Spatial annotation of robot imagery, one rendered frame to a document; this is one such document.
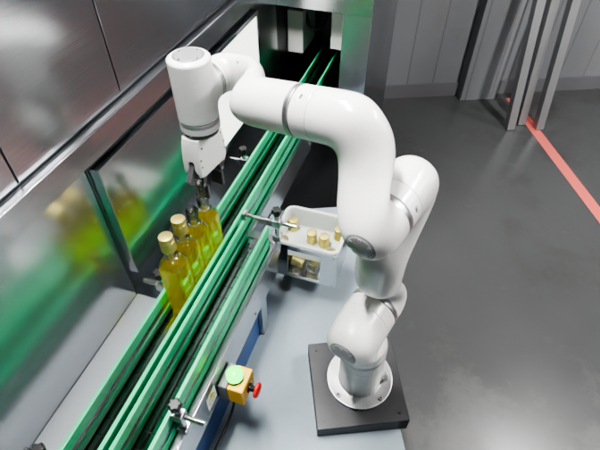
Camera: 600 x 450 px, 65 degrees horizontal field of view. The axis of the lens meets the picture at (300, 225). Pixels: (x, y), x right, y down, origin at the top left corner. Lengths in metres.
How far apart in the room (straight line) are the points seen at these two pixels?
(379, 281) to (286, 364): 0.69
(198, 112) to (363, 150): 0.38
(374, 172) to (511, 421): 1.88
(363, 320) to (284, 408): 0.51
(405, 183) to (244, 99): 0.31
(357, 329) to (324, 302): 0.63
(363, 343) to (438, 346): 1.50
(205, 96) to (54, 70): 0.27
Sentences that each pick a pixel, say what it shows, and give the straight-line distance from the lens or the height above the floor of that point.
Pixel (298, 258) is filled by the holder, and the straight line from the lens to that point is 1.53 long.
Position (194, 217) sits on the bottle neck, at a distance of 1.19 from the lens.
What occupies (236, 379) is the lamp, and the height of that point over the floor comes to 1.02.
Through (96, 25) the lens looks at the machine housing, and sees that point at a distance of 1.08.
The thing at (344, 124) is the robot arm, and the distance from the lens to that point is 0.72.
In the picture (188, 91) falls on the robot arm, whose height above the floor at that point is 1.66.
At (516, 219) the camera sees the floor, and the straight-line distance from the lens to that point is 3.29.
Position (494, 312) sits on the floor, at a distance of 2.75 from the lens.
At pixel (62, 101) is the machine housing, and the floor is 1.64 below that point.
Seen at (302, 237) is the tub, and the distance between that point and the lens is 1.60.
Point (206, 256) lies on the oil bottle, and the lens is 1.28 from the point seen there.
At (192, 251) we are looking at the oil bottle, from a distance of 1.19.
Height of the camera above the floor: 2.11
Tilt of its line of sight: 46 degrees down
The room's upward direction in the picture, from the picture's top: straight up
